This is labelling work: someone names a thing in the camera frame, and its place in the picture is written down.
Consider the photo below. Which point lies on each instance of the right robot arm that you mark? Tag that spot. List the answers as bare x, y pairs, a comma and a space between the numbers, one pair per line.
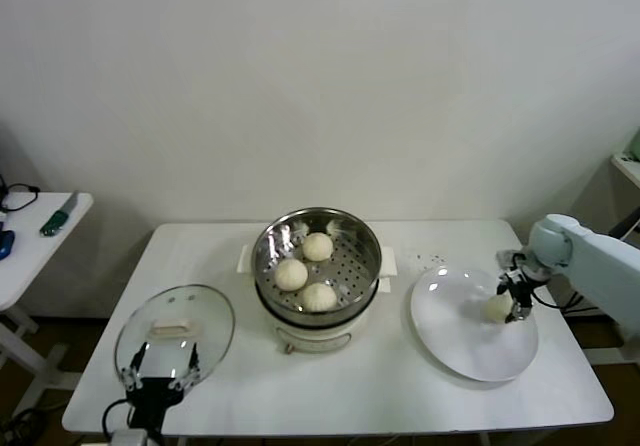
600, 266

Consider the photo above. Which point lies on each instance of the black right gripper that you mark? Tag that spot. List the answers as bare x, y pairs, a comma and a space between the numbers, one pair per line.
522, 288

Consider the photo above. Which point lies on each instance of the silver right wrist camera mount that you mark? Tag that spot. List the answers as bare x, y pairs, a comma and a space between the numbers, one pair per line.
510, 258

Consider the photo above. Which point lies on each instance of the white electric cooker pot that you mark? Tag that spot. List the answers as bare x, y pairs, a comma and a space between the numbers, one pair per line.
312, 338

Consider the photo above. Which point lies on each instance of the white steamed baozi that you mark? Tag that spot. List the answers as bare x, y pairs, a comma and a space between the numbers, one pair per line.
495, 309
318, 246
318, 297
291, 273

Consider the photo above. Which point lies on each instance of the large white round plate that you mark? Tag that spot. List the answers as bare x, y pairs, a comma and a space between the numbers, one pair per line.
450, 326

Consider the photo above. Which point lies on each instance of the white side table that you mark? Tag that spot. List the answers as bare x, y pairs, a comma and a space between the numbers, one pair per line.
30, 266

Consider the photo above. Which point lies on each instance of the stainless steel steamer basket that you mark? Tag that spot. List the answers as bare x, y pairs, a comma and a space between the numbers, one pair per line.
350, 276

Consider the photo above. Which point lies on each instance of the round glass pot lid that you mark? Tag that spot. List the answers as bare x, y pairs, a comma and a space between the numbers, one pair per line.
210, 316

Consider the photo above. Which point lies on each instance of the white shelf board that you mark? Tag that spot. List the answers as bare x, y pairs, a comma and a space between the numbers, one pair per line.
627, 168

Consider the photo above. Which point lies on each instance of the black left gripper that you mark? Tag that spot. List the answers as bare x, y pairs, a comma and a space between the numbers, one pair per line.
152, 396

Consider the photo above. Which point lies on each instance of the black power adapter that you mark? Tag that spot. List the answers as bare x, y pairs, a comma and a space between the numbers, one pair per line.
631, 223

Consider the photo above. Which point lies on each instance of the small blue object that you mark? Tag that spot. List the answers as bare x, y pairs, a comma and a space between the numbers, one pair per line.
5, 246

